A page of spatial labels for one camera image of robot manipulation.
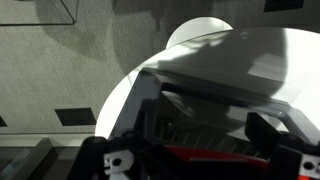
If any grey toy stove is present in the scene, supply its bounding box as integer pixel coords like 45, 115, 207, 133
108, 66, 320, 180

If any red oven door handle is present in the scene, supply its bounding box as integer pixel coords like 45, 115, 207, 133
164, 144, 272, 172

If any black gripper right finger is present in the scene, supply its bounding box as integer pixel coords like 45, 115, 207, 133
244, 111, 320, 180

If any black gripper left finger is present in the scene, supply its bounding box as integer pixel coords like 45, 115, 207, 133
66, 131, 148, 180

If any round white table base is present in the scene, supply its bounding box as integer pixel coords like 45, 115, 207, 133
165, 16, 234, 50

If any grey metal window frame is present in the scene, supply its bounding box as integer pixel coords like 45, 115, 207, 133
0, 132, 96, 180

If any dark floor outlet cover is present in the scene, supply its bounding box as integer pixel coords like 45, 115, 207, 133
54, 107, 98, 127
263, 0, 305, 13

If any round white table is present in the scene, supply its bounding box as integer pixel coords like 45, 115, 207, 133
94, 27, 320, 140

